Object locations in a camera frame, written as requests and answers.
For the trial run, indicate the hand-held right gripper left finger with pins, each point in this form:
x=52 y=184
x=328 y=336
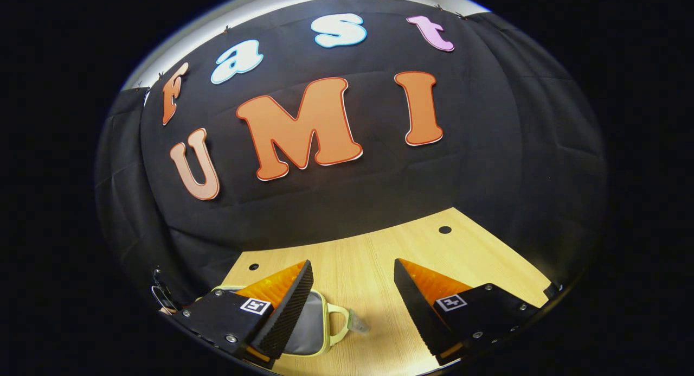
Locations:
x=287 y=313

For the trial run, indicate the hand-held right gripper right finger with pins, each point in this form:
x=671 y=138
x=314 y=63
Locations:
x=420 y=316

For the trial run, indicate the pale yellow suitcase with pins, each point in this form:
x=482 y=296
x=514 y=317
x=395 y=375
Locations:
x=309 y=324

